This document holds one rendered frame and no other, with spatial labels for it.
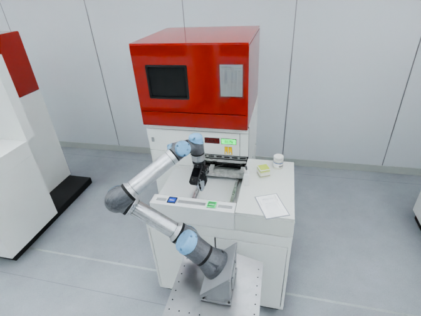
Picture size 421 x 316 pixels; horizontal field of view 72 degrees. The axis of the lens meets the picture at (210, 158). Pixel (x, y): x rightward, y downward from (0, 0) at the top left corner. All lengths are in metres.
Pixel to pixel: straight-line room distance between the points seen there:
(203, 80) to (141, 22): 1.92
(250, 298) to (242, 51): 1.40
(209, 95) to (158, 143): 0.64
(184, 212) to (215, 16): 2.31
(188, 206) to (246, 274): 0.53
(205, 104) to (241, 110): 0.25
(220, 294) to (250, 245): 0.53
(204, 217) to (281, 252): 0.53
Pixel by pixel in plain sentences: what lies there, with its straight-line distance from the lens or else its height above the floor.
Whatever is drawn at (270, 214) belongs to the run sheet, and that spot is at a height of 0.97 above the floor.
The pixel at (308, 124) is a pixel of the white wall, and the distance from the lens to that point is 3.75.
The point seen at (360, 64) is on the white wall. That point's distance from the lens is 3.59.
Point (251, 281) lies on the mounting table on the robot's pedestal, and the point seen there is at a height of 0.82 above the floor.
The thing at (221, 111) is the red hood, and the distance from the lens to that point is 2.07.
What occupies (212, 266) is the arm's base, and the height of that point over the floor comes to 0.99.
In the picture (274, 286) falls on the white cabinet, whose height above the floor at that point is 0.34.
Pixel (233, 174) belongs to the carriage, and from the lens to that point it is 2.23.
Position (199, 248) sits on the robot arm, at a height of 1.07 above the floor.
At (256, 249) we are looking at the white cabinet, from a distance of 1.96.
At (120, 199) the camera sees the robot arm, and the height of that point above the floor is 1.33.
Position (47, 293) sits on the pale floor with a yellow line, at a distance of 2.99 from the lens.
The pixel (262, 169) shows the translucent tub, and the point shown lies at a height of 1.03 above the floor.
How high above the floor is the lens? 2.15
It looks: 31 degrees down
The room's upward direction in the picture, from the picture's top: 3 degrees counter-clockwise
